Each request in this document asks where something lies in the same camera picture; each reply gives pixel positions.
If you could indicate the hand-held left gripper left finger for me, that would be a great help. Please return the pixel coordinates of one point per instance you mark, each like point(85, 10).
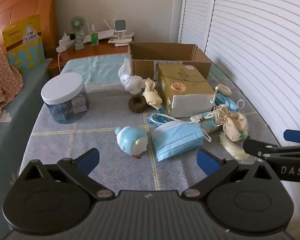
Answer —
point(91, 158)

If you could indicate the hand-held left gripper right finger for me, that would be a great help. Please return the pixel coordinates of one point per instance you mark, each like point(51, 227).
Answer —
point(207, 162)

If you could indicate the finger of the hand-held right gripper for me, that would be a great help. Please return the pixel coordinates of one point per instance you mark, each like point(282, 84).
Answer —
point(293, 135)
point(252, 145)

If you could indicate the cream tassel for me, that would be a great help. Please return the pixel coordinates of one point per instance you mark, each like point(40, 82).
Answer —
point(233, 150)

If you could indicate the stack of blue face masks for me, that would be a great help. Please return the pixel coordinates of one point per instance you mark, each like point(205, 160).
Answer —
point(175, 140)

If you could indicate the blue round toy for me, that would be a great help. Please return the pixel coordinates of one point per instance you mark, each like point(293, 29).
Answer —
point(130, 140)

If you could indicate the blue face mask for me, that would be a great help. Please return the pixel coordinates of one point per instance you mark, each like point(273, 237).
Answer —
point(228, 103)

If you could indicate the beige knotted cloth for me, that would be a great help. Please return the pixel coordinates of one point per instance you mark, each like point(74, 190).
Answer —
point(151, 96)

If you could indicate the cardboard box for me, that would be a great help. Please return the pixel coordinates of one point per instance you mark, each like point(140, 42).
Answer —
point(145, 65)

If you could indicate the grey plaid blanket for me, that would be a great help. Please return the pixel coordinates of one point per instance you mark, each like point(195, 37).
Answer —
point(102, 135)

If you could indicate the brown scrunchie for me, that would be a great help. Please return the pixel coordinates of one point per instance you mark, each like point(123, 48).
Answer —
point(133, 107)

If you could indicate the plastic jar with white lid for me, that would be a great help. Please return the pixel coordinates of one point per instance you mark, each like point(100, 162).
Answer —
point(62, 85)

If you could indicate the white knotted cloth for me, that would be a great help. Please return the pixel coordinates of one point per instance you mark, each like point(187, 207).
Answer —
point(130, 82)

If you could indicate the olive wrapped package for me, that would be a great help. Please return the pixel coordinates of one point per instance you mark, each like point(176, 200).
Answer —
point(182, 80)

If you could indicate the teal bed sheet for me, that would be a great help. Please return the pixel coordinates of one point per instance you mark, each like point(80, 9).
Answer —
point(17, 110)

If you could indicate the light blue towel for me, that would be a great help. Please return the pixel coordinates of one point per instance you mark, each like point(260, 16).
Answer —
point(97, 67)

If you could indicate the white louvred closet door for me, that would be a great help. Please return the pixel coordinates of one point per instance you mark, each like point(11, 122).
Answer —
point(197, 10)
point(265, 42)

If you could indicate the wooden nightstand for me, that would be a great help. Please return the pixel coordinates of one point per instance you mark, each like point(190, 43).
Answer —
point(95, 50)

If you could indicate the white power strip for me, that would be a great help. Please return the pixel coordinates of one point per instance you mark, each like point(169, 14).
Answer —
point(65, 47)

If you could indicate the brown floral cloth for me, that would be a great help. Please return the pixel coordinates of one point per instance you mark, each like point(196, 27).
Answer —
point(2, 80)

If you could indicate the white charger plug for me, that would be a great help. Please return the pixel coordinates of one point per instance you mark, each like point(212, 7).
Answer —
point(65, 39)

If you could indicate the white router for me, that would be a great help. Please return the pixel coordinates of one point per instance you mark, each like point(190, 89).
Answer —
point(102, 35)

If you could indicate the white phone stand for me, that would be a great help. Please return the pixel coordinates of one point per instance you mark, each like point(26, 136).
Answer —
point(121, 34)

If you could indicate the yellow snack bag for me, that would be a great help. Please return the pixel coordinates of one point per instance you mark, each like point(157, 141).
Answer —
point(22, 45)

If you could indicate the small green desk fan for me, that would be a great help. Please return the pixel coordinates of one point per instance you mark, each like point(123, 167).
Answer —
point(77, 22)

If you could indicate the wooden headboard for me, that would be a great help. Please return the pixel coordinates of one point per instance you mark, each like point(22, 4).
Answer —
point(20, 7)

